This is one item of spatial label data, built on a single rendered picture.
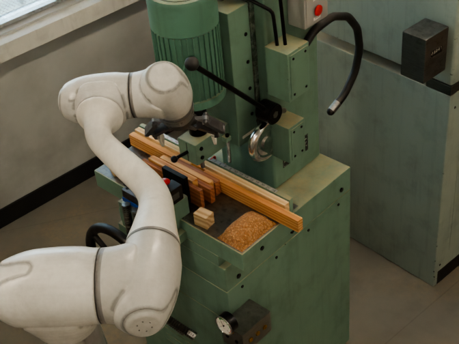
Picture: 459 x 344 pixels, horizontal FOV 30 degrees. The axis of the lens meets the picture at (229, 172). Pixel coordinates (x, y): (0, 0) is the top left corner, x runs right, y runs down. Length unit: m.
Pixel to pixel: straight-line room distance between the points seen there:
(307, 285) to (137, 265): 1.37
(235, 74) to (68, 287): 1.03
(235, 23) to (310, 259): 0.84
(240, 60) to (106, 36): 1.61
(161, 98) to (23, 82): 1.90
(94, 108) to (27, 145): 1.98
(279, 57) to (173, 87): 0.52
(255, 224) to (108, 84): 0.63
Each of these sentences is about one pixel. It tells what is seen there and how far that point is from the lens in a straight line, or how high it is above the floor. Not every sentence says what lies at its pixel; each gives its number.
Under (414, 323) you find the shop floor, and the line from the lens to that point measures 3.29.
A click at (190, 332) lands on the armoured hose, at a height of 0.58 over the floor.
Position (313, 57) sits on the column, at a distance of 2.49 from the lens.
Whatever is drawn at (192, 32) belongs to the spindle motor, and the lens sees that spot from 2.12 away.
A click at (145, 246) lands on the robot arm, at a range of 1.48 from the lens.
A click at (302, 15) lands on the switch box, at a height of 1.36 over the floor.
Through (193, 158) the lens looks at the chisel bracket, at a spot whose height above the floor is 1.02.
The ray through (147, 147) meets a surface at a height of 0.93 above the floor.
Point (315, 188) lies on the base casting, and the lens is 2.58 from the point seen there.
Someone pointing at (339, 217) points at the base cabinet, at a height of 0.63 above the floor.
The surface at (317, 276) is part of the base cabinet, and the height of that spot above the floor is 0.46.
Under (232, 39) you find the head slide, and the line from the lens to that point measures 2.25.
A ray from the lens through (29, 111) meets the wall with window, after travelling 3.75.
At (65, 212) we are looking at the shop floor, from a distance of 3.91.
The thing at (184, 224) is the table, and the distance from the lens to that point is 2.36.
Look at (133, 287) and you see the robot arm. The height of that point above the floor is 1.44.
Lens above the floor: 2.43
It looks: 38 degrees down
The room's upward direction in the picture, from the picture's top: 6 degrees counter-clockwise
